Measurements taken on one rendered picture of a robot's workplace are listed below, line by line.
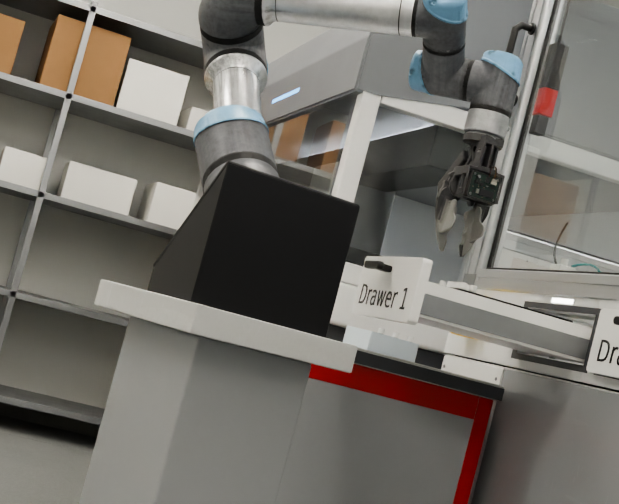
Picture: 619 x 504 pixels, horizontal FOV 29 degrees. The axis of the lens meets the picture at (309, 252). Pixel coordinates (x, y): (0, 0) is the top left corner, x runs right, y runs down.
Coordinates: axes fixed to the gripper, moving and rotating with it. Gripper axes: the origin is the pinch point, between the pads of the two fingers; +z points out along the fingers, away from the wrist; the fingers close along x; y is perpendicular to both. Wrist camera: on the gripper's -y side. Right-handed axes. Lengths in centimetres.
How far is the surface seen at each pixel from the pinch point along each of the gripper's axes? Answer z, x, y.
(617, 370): 14.7, 21.1, 28.4
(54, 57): -74, -61, -371
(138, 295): 22, -57, 31
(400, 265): 6.2, -10.8, 6.3
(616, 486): 32, 23, 33
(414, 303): 12.4, -10.5, 16.1
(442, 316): 13.1, -4.5, 14.4
